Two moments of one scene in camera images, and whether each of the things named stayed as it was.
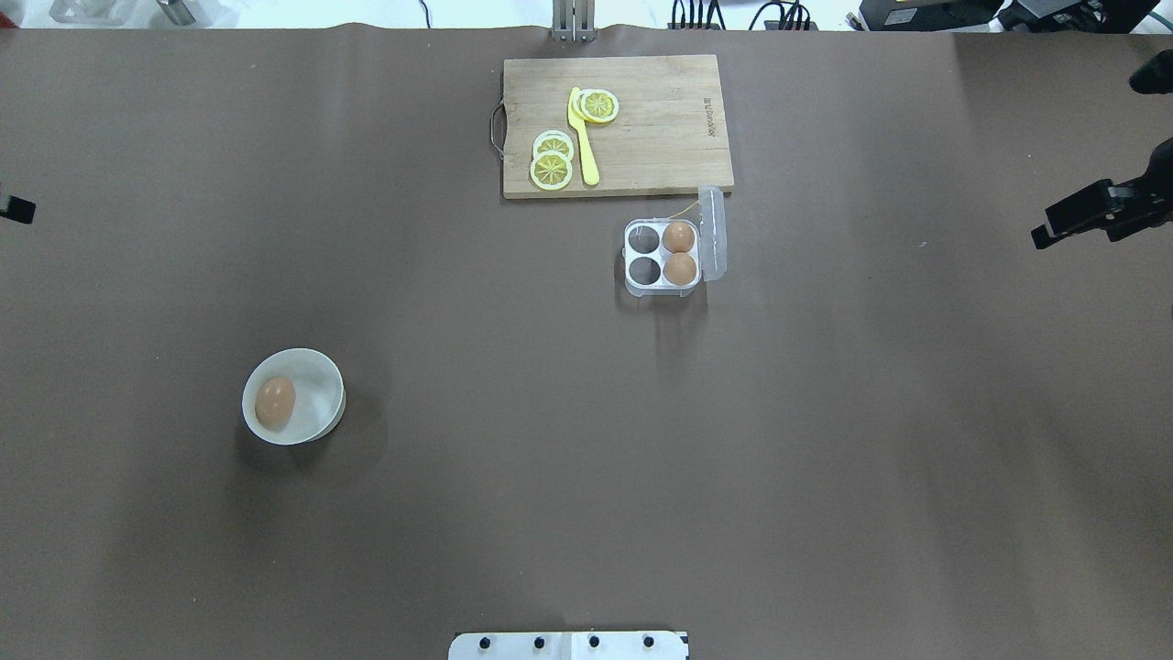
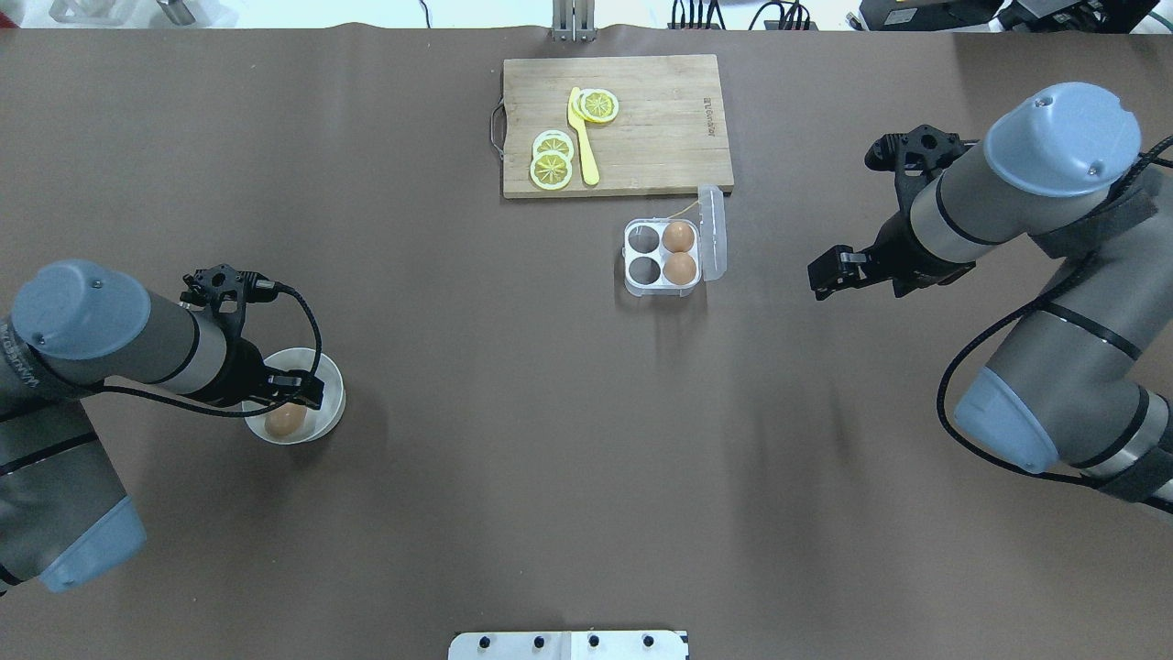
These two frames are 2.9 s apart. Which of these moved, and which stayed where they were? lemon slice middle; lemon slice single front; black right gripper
Moved: black right gripper
Stayed: lemon slice single front; lemon slice middle
